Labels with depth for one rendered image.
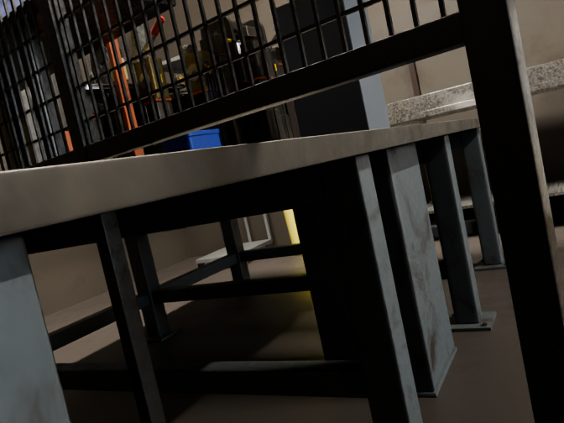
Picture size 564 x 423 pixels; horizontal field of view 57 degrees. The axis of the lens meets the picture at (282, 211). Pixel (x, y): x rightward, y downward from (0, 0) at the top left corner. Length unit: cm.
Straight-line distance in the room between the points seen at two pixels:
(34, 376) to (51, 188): 13
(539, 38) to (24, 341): 386
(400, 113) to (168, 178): 291
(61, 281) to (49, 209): 385
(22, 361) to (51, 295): 377
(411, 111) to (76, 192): 299
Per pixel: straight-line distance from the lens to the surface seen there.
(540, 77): 320
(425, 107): 328
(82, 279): 435
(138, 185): 44
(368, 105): 145
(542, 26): 406
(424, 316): 146
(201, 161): 51
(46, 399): 43
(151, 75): 158
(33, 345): 42
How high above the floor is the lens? 66
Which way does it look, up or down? 5 degrees down
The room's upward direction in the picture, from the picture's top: 12 degrees counter-clockwise
